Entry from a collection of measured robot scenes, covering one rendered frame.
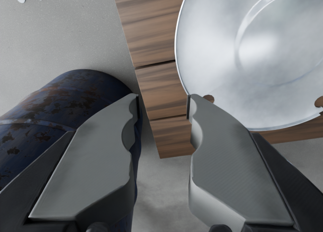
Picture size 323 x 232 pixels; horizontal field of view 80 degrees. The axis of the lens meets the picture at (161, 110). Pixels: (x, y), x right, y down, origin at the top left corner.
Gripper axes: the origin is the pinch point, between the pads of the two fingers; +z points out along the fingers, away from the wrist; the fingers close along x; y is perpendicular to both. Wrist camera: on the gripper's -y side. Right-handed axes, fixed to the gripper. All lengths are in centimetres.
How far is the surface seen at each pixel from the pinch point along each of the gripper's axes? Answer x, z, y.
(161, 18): -0.5, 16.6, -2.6
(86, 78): -24, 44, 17
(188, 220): 14, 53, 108
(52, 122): -21.7, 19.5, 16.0
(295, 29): 16.5, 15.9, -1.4
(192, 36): 3.7, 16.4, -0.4
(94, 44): -22, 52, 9
